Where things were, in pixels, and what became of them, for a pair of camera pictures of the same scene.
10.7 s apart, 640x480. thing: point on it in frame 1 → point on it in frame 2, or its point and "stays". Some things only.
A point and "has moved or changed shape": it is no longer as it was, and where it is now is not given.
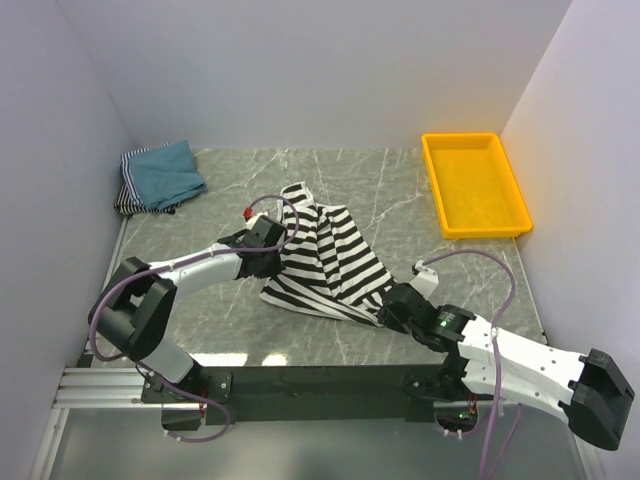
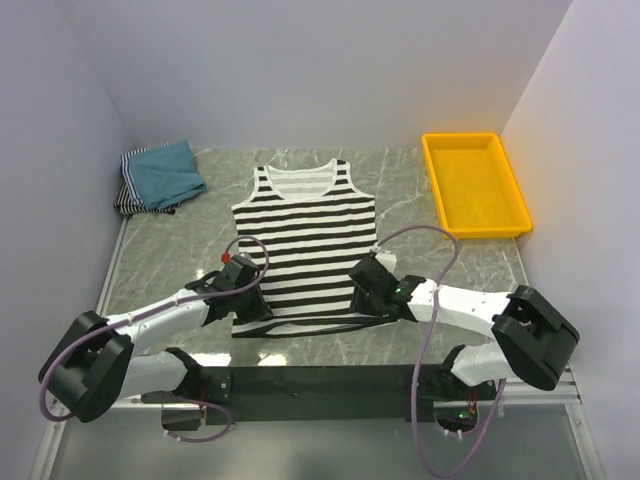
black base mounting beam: [252, 394] stays
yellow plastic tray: [475, 189] stays
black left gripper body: [271, 265] → [249, 304]
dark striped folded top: [124, 204] stays
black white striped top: [327, 269] has moved or changed shape
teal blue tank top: [166, 175] stays
